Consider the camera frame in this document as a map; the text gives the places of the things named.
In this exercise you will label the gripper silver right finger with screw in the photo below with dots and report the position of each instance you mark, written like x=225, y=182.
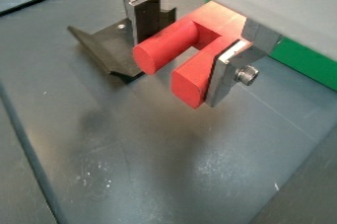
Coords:
x=232, y=64

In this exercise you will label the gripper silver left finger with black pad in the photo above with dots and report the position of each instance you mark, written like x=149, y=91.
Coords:
x=143, y=13

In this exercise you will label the black curved regrasp stand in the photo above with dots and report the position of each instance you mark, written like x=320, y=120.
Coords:
x=111, y=47

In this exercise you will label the green shape-sorter fixture base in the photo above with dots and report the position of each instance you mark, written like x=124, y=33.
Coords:
x=225, y=25

